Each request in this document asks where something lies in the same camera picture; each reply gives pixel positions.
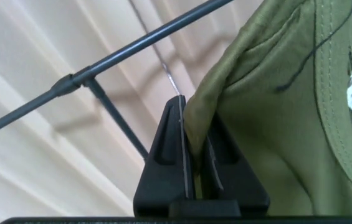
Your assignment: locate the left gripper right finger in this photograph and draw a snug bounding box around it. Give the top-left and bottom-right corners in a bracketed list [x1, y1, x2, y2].
[199, 112, 271, 218]

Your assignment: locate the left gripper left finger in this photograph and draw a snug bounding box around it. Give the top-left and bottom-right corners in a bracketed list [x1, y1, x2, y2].
[133, 95, 197, 218]

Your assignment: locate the green garment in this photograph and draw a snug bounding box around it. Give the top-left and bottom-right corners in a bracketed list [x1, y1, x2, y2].
[183, 0, 352, 217]

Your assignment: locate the black clothes rack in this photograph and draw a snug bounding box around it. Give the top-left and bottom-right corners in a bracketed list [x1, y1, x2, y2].
[0, 0, 235, 162]

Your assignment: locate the beige curtain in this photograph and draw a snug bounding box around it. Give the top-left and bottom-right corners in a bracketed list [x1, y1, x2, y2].
[0, 0, 265, 224]

